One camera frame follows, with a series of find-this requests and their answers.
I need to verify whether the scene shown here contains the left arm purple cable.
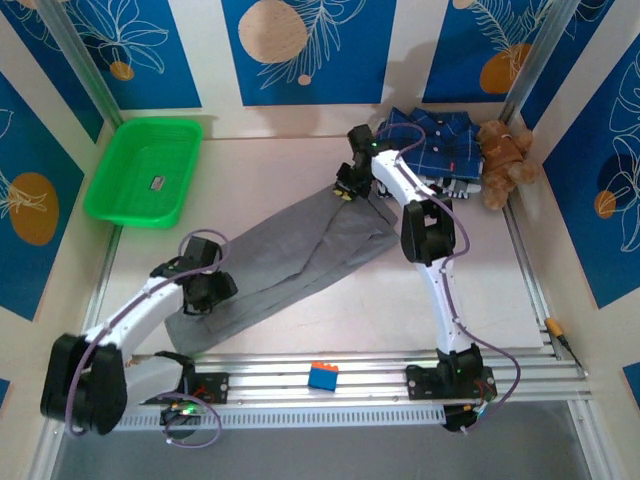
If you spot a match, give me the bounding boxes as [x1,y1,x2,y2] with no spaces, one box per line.
[66,228,232,447]

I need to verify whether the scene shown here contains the blue plaid folded shirt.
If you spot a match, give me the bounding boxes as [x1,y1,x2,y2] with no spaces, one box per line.
[377,105,485,180]

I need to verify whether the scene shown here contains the yellow handled screwdriver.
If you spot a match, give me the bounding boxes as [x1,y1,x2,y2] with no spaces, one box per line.
[544,317,584,366]

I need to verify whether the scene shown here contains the white slotted cable duct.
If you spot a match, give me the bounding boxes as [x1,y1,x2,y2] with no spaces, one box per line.
[62,404,446,432]

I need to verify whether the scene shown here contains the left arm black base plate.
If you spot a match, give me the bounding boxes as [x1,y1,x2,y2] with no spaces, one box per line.
[149,372,230,405]

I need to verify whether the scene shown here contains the brown teddy bear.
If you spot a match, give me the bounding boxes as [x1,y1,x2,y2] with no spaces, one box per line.
[474,118,542,211]

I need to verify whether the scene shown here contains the aluminium rail frame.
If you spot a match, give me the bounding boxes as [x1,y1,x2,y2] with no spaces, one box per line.
[42,352,596,414]

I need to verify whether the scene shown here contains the aluminium side rail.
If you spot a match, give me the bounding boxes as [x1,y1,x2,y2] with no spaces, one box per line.
[502,204,560,359]
[79,227,124,351]

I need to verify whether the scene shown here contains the aluminium corner post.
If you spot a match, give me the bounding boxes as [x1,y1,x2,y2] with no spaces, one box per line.
[37,0,125,129]
[502,0,584,124]

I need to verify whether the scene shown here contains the green plastic basket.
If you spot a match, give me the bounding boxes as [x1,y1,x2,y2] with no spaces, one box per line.
[82,118,205,232]

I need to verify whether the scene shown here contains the blue orange toy brick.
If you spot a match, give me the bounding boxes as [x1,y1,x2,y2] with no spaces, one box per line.
[307,361,340,393]

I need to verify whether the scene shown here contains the grey long sleeve shirt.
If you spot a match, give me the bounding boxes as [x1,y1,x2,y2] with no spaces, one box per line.
[163,184,401,354]

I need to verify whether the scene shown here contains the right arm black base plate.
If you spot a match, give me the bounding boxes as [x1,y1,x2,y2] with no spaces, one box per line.
[405,364,496,401]

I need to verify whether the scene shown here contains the small black circuit board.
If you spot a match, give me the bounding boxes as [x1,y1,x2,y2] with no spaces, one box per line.
[443,402,489,434]
[159,404,204,427]

